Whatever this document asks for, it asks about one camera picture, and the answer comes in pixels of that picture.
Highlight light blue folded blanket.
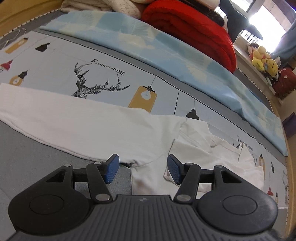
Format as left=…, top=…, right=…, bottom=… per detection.
left=42, top=11, right=287, bottom=155

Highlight grey patterned bed sheet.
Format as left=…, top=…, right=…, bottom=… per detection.
left=1, top=12, right=290, bottom=240

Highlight purple box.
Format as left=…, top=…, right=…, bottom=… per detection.
left=282, top=112, right=296, bottom=138

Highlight dark red bag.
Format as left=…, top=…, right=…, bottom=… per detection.
left=273, top=67, right=295, bottom=99

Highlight red blanket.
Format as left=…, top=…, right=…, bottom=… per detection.
left=140, top=1, right=236, bottom=73

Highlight wooden bed frame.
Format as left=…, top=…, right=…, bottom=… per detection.
left=0, top=0, right=296, bottom=241

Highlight cream knitted blanket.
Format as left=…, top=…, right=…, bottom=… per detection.
left=60, top=0, right=152, bottom=19

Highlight yellow plush toys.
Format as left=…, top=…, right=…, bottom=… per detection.
left=247, top=43, right=279, bottom=83

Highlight white long-sleeve shirt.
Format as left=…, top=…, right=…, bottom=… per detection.
left=1, top=83, right=264, bottom=196

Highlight dark blue shark plush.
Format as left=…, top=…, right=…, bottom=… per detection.
left=219, top=0, right=263, bottom=43

